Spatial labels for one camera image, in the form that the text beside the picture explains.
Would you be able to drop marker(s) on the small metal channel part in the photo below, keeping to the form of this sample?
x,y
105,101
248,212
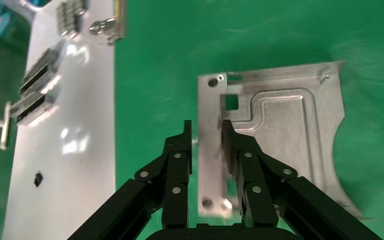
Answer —
x,y
48,56
29,111
37,78
44,92

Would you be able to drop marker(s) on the stamped metal bracket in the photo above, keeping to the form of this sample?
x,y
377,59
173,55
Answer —
x,y
288,132

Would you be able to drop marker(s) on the tiny black part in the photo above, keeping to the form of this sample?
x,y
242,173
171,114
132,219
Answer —
x,y
38,179

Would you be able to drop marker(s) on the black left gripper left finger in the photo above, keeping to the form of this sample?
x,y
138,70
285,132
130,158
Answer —
x,y
177,172

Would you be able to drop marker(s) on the green mat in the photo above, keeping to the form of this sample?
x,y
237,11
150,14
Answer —
x,y
278,33

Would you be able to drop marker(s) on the white sheet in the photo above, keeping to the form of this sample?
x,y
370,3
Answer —
x,y
79,165

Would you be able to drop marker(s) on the metal strips group right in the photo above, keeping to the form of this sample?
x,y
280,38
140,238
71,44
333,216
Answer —
x,y
70,18

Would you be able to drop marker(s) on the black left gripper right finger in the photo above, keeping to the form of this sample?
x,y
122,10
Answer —
x,y
255,185

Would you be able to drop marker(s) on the silver binder clip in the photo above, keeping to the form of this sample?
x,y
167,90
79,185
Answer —
x,y
110,28

